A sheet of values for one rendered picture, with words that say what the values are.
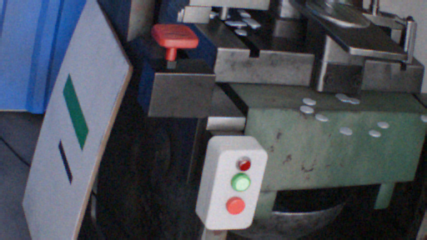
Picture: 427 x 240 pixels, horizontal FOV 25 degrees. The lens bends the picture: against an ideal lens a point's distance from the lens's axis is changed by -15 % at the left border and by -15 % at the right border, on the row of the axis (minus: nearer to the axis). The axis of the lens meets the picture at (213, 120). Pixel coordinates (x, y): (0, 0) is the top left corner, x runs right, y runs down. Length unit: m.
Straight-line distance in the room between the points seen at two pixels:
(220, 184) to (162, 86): 0.16
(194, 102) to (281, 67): 0.21
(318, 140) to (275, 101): 0.10
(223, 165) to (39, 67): 1.51
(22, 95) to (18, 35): 0.21
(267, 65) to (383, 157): 0.28
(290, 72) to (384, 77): 0.21
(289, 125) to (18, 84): 1.47
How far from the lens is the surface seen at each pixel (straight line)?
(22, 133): 2.95
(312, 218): 1.91
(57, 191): 2.19
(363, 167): 1.81
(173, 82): 1.57
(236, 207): 1.58
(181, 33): 1.56
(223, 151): 1.54
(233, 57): 1.71
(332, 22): 1.72
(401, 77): 1.88
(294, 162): 1.73
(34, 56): 2.99
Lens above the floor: 1.26
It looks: 23 degrees down
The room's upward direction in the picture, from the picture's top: 11 degrees clockwise
